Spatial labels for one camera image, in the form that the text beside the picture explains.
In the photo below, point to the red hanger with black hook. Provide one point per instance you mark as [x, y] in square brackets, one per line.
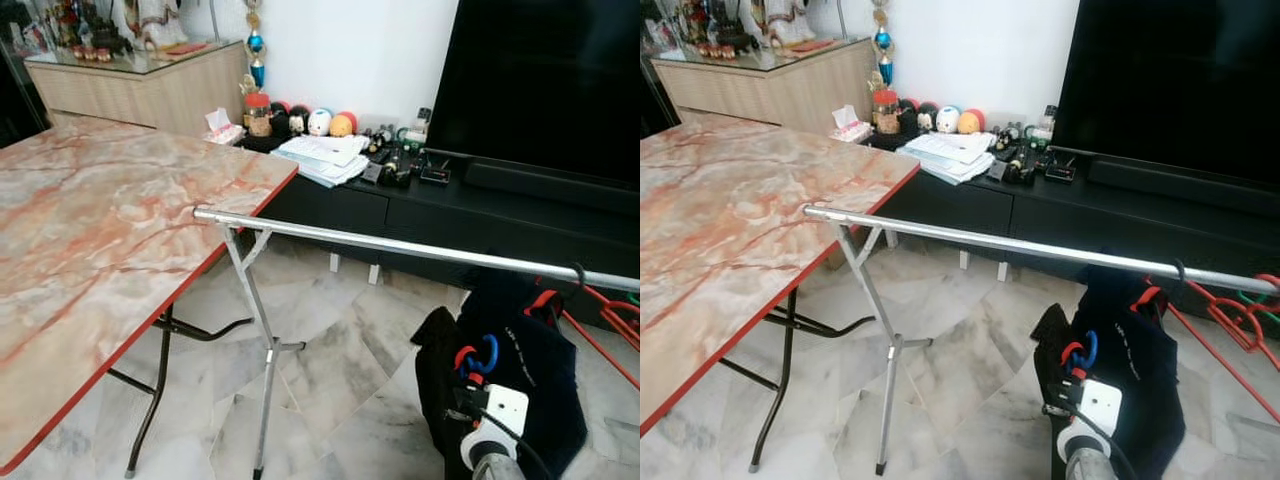
[540, 298]
[1148, 295]

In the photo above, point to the red packet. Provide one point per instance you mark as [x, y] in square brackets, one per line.
[812, 45]
[185, 48]

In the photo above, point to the black plush toy red ears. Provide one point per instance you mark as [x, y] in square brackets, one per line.
[280, 118]
[908, 115]

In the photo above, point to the black television console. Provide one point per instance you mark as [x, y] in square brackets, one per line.
[450, 215]
[1100, 215]

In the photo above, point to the gold and blue trophy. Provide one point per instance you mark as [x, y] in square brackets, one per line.
[256, 45]
[883, 45]

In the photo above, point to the stack of white papers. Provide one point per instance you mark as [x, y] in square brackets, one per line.
[945, 152]
[320, 158]

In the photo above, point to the black mouse plush toy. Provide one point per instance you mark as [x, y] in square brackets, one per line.
[927, 117]
[299, 120]

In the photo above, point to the navy t-shirt with white print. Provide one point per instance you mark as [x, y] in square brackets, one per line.
[545, 390]
[1160, 390]

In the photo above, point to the marble top folding table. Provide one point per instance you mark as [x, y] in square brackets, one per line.
[100, 220]
[740, 230]

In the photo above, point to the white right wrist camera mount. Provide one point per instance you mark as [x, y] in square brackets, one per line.
[1095, 410]
[500, 415]

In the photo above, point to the orange round plush toy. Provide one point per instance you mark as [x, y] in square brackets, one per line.
[343, 124]
[971, 121]

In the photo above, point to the white bottle with black cap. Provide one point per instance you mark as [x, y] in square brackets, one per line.
[1047, 120]
[423, 122]

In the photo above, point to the white robed figurine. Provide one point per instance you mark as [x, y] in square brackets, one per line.
[160, 20]
[790, 20]

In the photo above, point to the white round plush toy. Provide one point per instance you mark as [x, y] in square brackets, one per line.
[319, 122]
[947, 119]

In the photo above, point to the red plastic hanger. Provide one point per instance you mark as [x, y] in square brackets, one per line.
[612, 305]
[1232, 312]

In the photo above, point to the black soundbar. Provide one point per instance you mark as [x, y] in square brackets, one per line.
[550, 185]
[1180, 180]

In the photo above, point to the glass jar with red lid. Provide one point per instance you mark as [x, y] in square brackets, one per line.
[258, 118]
[886, 115]

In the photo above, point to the blue plastic hanger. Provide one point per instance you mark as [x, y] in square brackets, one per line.
[495, 355]
[1094, 352]

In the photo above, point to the small black electronic box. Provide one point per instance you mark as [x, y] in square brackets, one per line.
[1060, 173]
[434, 176]

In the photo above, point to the black flat screen television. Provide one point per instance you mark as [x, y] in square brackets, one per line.
[1170, 80]
[540, 80]

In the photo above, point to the pink tissue pack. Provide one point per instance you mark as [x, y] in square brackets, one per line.
[850, 125]
[222, 128]

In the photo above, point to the light wooden sideboard cabinet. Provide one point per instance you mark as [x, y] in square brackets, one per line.
[150, 95]
[770, 92]

